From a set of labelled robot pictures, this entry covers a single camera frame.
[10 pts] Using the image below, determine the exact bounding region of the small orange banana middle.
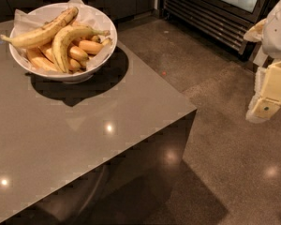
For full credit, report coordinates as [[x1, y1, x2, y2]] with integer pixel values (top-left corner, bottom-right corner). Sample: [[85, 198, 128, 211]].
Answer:
[[68, 45, 89, 61]]

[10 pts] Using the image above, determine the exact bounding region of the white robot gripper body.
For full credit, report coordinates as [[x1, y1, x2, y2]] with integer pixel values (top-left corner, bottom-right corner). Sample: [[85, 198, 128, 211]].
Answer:
[[262, 0, 281, 59]]

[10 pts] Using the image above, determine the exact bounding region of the white paper bowl liner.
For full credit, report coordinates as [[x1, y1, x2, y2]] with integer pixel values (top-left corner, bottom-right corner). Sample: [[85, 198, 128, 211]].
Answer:
[[1, 0, 117, 83]]

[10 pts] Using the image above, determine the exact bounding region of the white ceramic bowl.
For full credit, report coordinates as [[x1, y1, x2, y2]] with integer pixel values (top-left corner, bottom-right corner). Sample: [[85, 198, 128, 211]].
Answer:
[[9, 2, 117, 83]]

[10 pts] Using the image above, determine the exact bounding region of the orange banana lower left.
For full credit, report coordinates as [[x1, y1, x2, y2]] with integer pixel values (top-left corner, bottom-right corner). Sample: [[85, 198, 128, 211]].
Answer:
[[26, 48, 56, 71]]

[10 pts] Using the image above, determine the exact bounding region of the curved spotted yellow banana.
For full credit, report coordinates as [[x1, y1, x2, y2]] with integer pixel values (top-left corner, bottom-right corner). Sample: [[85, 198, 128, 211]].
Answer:
[[52, 25, 111, 73]]

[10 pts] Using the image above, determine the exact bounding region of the small orange banana right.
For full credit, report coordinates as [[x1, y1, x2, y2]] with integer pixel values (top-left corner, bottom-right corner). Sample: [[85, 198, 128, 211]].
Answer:
[[74, 40, 103, 55]]

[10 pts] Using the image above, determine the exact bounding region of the long upper yellow banana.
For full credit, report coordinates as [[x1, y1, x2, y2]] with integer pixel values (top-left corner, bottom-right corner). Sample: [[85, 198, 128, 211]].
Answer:
[[0, 7, 79, 49]]

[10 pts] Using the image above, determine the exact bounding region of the black glass door refrigerator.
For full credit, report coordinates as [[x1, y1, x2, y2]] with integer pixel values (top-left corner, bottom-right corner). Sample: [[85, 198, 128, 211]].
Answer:
[[163, 0, 279, 60]]

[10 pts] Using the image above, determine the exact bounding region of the small orange banana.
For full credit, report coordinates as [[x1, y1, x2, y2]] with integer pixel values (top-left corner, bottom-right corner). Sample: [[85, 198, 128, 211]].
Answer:
[[68, 45, 89, 61], [74, 40, 103, 55]]

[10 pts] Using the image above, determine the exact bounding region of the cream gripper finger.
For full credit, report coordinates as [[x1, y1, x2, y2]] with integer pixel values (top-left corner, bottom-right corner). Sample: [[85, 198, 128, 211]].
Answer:
[[244, 19, 267, 42], [246, 59, 281, 123]]

